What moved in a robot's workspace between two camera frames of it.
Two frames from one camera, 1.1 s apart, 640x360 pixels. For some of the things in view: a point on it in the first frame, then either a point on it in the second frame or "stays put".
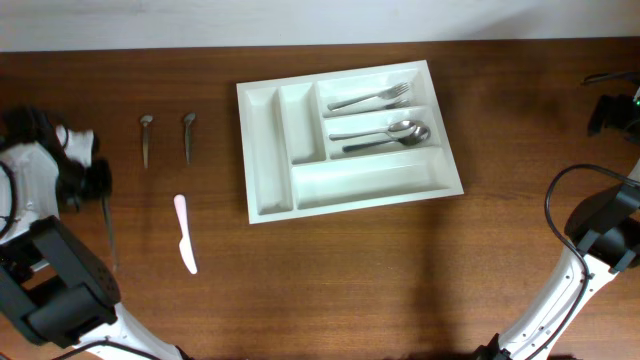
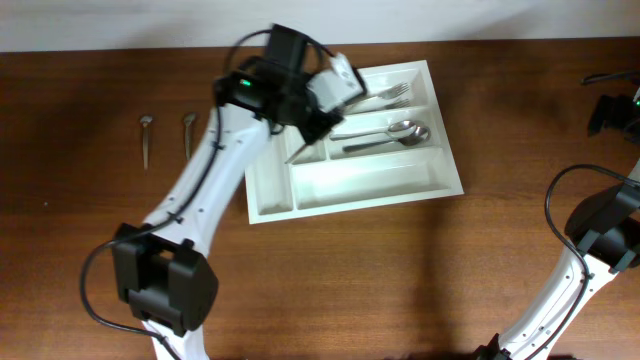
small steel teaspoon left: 146,120 stays put
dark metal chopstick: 110,228 -> 296,153
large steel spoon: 400,128 stays put
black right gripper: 616,105 stays put
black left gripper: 103,185 -> 332,122
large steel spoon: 421,135 stays put
